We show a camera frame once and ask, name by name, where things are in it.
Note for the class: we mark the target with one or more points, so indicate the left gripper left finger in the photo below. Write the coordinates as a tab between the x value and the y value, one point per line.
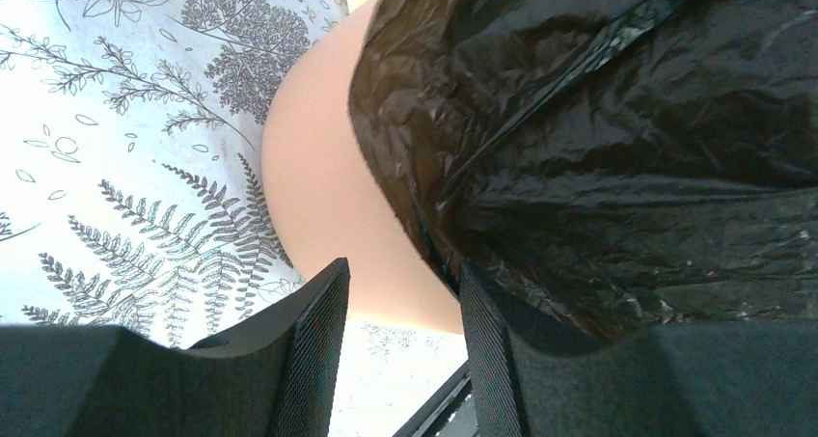
272	374

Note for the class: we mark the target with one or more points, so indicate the orange plastic trash bin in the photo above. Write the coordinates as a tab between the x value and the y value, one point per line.
323	201

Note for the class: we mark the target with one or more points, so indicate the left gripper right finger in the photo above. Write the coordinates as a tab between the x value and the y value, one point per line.
533	376

